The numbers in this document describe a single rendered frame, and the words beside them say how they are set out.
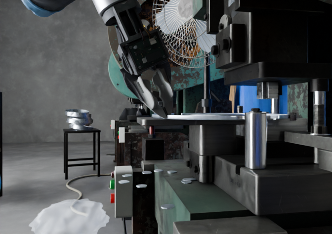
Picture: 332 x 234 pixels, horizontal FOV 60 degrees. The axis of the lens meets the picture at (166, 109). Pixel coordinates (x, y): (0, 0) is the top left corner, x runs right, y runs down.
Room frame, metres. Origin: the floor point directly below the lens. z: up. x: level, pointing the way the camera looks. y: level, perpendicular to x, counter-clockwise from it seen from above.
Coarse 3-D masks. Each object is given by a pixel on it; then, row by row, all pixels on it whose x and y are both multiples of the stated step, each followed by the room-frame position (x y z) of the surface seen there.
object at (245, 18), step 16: (224, 0) 0.71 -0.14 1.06; (224, 16) 0.67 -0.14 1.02; (240, 16) 0.62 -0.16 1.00; (256, 16) 0.57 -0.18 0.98; (272, 16) 0.58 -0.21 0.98; (288, 16) 0.58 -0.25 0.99; (304, 16) 0.59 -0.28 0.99; (224, 32) 0.63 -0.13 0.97; (240, 32) 0.59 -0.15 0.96; (256, 32) 0.57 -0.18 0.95; (272, 32) 0.58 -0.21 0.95; (288, 32) 0.58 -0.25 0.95; (304, 32) 0.59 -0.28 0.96; (224, 48) 0.60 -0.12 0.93; (240, 48) 0.59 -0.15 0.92; (256, 48) 0.57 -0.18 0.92; (272, 48) 0.58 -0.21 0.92; (288, 48) 0.58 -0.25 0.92; (304, 48) 0.59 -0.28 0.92; (224, 64) 0.63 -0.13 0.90; (240, 64) 0.62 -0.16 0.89
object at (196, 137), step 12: (144, 120) 0.54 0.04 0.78; (156, 120) 0.54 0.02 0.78; (168, 120) 0.55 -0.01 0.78; (180, 120) 0.55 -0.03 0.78; (192, 120) 0.55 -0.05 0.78; (204, 120) 0.56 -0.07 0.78; (216, 120) 0.56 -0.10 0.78; (228, 120) 0.57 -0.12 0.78; (240, 120) 0.57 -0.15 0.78; (192, 132) 0.64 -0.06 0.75; (204, 132) 0.58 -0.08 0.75; (216, 132) 0.58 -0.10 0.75; (228, 132) 0.59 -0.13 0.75; (192, 144) 0.64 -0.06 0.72; (204, 144) 0.58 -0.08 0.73; (216, 144) 0.58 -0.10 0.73; (228, 144) 0.59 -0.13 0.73; (192, 156) 0.64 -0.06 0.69; (204, 156) 0.58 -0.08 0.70; (192, 168) 0.64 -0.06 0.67; (204, 168) 0.58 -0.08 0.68; (204, 180) 0.58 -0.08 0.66
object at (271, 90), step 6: (258, 84) 0.66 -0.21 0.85; (264, 84) 0.64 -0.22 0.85; (270, 84) 0.63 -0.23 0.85; (276, 84) 0.63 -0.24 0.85; (258, 90) 0.66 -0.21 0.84; (264, 90) 0.64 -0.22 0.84; (270, 90) 0.63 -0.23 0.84; (276, 90) 0.63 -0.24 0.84; (258, 96) 0.66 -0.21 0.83; (264, 96) 0.64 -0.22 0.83; (270, 96) 0.63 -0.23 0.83; (276, 96) 0.63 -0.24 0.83
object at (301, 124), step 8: (272, 120) 0.58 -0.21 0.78; (280, 120) 0.58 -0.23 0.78; (288, 120) 0.58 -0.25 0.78; (296, 120) 0.59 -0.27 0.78; (304, 120) 0.59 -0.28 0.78; (240, 128) 0.70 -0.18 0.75; (272, 128) 0.58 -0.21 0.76; (280, 128) 0.58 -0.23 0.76; (288, 128) 0.58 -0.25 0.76; (296, 128) 0.59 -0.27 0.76; (304, 128) 0.59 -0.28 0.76; (272, 136) 0.58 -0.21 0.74; (280, 136) 0.58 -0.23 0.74
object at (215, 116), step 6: (156, 114) 0.68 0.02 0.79; (186, 114) 0.77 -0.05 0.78; (192, 114) 0.62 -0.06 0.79; (198, 114) 0.61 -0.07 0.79; (204, 114) 0.61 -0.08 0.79; (210, 114) 0.61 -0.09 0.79; (216, 114) 0.61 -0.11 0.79; (222, 114) 0.61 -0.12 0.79; (228, 114) 0.61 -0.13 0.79; (234, 114) 0.61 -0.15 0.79; (240, 114) 0.61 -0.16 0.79; (270, 114) 0.68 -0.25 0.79; (276, 114) 0.66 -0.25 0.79; (282, 114) 0.63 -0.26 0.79
